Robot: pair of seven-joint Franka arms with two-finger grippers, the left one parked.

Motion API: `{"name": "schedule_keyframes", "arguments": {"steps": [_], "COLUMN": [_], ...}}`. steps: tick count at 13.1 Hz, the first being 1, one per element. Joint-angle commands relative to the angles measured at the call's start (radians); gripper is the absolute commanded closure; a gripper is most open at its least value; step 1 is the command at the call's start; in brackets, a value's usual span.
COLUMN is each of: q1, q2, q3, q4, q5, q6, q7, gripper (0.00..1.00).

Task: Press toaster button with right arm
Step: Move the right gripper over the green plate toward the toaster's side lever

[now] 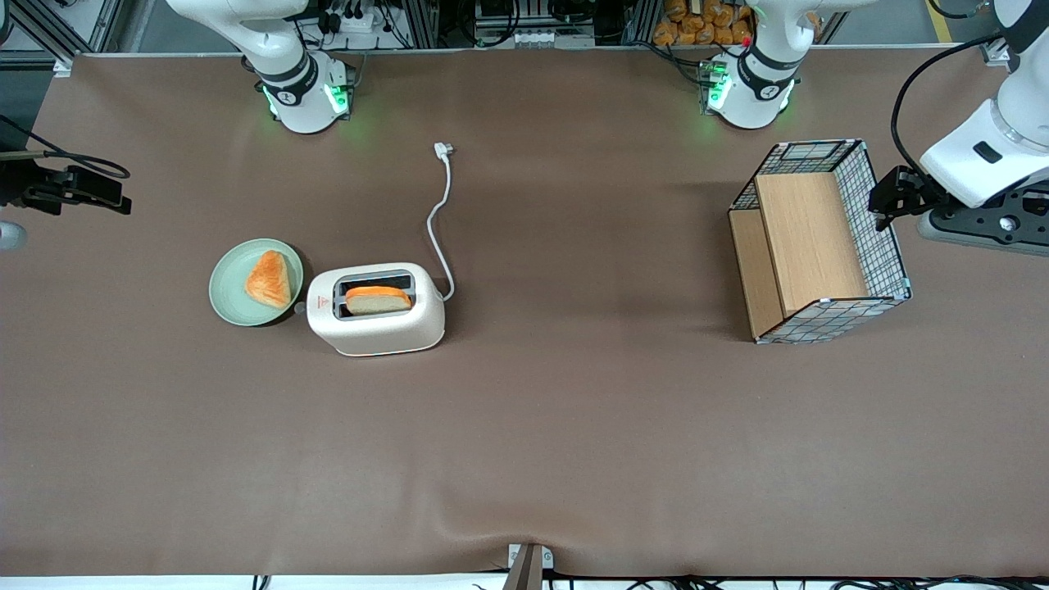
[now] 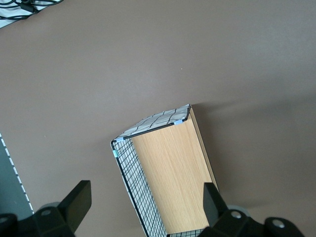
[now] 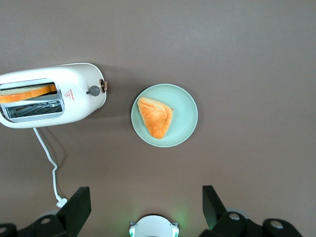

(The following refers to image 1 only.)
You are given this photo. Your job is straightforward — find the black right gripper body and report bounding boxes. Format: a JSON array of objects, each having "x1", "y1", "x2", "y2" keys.
[{"x1": 0, "y1": 157, "x2": 125, "y2": 207}]

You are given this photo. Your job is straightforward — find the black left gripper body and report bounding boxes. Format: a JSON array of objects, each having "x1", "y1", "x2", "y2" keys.
[{"x1": 889, "y1": 166, "x2": 945, "y2": 217}]

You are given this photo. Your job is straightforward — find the white two-slot toaster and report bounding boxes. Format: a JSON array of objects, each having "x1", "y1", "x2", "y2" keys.
[{"x1": 295, "y1": 262, "x2": 447, "y2": 358}]

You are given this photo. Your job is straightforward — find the pale green round plate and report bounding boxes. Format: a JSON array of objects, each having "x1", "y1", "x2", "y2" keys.
[{"x1": 208, "y1": 238, "x2": 305, "y2": 328}]

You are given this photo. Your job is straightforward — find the triangular orange pastry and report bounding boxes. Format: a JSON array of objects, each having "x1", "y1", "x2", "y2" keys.
[{"x1": 245, "y1": 250, "x2": 293, "y2": 310}]

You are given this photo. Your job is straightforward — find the small green-lit controller box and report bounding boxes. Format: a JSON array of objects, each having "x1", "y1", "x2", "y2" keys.
[{"x1": 699, "y1": 59, "x2": 732, "y2": 114}]

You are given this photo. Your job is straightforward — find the pile of orange buns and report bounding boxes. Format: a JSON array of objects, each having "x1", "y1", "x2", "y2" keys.
[{"x1": 652, "y1": 0, "x2": 755, "y2": 48}]

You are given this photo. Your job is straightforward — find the toast bread slice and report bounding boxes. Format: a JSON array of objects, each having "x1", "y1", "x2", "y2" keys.
[{"x1": 344, "y1": 285, "x2": 413, "y2": 316}]

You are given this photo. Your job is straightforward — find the white power strip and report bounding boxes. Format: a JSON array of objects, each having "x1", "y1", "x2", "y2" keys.
[{"x1": 316, "y1": 0, "x2": 394, "y2": 35}]

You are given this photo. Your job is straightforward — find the grey table edge clamp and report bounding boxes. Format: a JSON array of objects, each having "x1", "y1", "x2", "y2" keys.
[{"x1": 502, "y1": 542, "x2": 555, "y2": 590}]

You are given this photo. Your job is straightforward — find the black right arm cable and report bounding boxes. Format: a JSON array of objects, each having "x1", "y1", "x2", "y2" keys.
[{"x1": 0, "y1": 115, "x2": 132, "y2": 179}]

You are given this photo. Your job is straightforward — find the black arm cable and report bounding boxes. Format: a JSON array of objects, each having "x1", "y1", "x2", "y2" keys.
[
  {"x1": 0, "y1": 115, "x2": 132, "y2": 179},
  {"x1": 891, "y1": 33, "x2": 1005, "y2": 177}
]

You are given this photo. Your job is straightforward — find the grey and black mount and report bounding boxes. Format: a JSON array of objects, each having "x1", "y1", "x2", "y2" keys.
[{"x1": 916, "y1": 187, "x2": 1049, "y2": 257}]

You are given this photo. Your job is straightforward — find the wire basket with wooden shelf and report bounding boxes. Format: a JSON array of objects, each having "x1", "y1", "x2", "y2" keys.
[{"x1": 728, "y1": 138, "x2": 913, "y2": 346}]

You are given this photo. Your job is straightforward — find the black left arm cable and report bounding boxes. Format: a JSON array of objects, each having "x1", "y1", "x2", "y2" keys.
[{"x1": 891, "y1": 33, "x2": 1005, "y2": 177}]

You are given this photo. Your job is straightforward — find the aluminium frame profile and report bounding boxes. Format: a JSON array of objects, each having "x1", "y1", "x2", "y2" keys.
[{"x1": 0, "y1": 0, "x2": 124, "y2": 65}]

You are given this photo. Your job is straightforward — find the white toaster power cord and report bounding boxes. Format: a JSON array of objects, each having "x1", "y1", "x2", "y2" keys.
[{"x1": 425, "y1": 142, "x2": 456, "y2": 302}]

